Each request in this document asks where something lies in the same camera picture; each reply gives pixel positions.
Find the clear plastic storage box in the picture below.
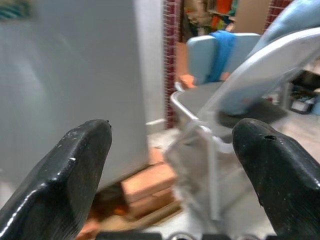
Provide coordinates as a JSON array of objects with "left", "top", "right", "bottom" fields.
[{"left": 163, "top": 124, "right": 216, "bottom": 221}]

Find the blue towel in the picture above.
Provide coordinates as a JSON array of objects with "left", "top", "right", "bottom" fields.
[{"left": 209, "top": 29, "right": 238, "bottom": 83}]

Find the light wooden plank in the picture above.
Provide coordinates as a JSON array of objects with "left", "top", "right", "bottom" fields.
[{"left": 133, "top": 201, "right": 183, "bottom": 227}]

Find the silver fridge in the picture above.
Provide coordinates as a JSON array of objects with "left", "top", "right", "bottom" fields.
[{"left": 0, "top": 0, "right": 149, "bottom": 192}]

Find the small red brick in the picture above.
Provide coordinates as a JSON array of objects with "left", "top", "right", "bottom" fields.
[{"left": 127, "top": 187, "right": 176, "bottom": 219}]

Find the large red brick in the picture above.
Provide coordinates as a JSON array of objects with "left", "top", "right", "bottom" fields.
[{"left": 120, "top": 163, "right": 179, "bottom": 204}]

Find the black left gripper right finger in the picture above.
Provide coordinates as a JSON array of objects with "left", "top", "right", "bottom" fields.
[{"left": 231, "top": 118, "right": 320, "bottom": 240}]

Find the small orange object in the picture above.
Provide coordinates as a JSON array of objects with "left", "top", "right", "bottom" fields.
[{"left": 111, "top": 204, "right": 129, "bottom": 216}]

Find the brown cardboard sheet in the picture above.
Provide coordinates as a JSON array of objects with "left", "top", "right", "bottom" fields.
[{"left": 87, "top": 184, "right": 183, "bottom": 233}]

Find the Precise Fresh sticker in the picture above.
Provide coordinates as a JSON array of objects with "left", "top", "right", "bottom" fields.
[{"left": 0, "top": 0, "right": 36, "bottom": 21}]

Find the light blue folding chair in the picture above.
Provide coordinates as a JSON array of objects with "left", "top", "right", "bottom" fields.
[{"left": 170, "top": 32, "right": 262, "bottom": 221}]

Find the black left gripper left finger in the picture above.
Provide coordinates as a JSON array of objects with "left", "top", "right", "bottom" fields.
[{"left": 0, "top": 119, "right": 113, "bottom": 240}]

